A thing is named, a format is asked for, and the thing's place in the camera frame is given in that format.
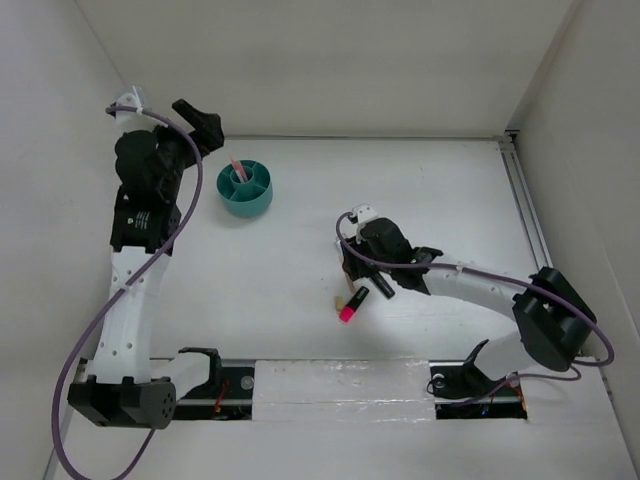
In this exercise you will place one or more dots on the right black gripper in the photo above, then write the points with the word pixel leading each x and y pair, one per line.
pixel 350 264

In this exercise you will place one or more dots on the pink black highlighter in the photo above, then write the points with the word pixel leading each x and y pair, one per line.
pixel 348 310

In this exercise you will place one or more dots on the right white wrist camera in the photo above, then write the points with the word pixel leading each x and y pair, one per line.
pixel 361 215

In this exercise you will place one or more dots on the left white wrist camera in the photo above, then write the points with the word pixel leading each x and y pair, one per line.
pixel 133 96

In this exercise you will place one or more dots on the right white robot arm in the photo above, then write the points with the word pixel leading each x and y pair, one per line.
pixel 552 322

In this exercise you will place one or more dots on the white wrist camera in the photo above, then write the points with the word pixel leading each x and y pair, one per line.
pixel 361 215
pixel 133 96

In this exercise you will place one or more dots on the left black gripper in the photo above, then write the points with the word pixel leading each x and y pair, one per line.
pixel 207 126

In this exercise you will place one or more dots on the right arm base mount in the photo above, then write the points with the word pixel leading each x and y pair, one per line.
pixel 464 392

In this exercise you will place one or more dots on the teal round divided container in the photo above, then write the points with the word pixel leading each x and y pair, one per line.
pixel 248 199

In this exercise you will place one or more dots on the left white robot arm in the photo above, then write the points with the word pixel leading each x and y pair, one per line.
pixel 121 387

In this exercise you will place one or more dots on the aluminium rail right side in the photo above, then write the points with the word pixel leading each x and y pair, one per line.
pixel 524 203

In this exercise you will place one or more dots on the blue black highlighter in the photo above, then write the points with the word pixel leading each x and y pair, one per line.
pixel 383 286

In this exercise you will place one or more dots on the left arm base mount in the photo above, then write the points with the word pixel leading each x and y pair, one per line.
pixel 209 387

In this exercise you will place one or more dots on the peach pink pen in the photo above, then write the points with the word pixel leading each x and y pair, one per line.
pixel 350 283

